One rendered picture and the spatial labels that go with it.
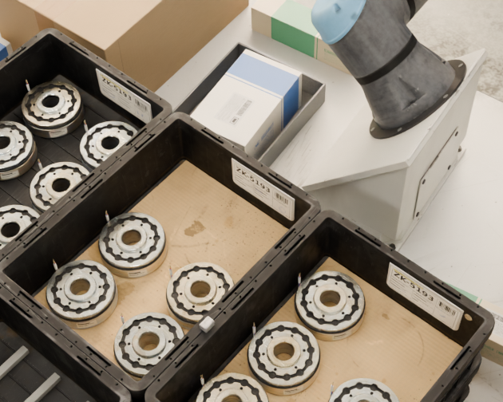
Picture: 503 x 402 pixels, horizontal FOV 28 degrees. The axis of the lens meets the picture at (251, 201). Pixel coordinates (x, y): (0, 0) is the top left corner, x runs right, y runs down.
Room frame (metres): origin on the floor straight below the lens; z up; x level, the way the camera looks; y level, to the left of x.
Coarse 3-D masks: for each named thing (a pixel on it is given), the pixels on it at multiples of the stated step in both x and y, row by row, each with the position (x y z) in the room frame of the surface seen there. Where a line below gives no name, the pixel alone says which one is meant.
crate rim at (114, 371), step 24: (168, 120) 1.03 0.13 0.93; (192, 120) 1.03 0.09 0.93; (144, 144) 0.99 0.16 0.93; (216, 144) 0.98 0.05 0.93; (120, 168) 0.94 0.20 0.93; (264, 168) 0.93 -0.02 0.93; (288, 192) 0.89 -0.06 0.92; (312, 216) 0.84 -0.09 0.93; (288, 240) 0.80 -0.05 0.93; (0, 264) 0.78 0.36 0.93; (264, 264) 0.76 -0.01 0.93; (240, 288) 0.72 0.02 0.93; (48, 312) 0.69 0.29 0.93; (216, 312) 0.68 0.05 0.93; (72, 336) 0.66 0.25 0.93; (192, 336) 0.65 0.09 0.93; (96, 360) 0.62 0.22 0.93; (168, 360) 0.61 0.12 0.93; (144, 384) 0.58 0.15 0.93
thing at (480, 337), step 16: (320, 224) 0.82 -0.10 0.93; (352, 224) 0.82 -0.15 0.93; (304, 240) 0.80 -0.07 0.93; (368, 240) 0.79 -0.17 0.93; (288, 256) 0.77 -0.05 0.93; (400, 256) 0.76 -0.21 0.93; (272, 272) 0.74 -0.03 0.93; (416, 272) 0.73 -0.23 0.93; (256, 288) 0.72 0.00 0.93; (448, 288) 0.71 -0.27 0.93; (240, 304) 0.69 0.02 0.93; (464, 304) 0.68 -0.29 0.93; (224, 320) 0.67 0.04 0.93; (208, 336) 0.65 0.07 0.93; (480, 336) 0.63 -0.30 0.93; (192, 352) 0.62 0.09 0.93; (176, 368) 0.60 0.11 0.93; (448, 368) 0.58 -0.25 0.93; (464, 368) 0.59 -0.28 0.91; (160, 384) 0.58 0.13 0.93; (448, 384) 0.56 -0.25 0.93; (432, 400) 0.54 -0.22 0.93
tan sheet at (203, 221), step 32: (160, 192) 0.97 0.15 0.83; (192, 192) 0.96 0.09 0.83; (224, 192) 0.96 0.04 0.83; (160, 224) 0.90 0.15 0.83; (192, 224) 0.90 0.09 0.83; (224, 224) 0.90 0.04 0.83; (256, 224) 0.90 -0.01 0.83; (96, 256) 0.85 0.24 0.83; (192, 256) 0.84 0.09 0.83; (224, 256) 0.84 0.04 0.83; (256, 256) 0.84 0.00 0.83; (128, 288) 0.79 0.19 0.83; (160, 288) 0.79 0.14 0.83
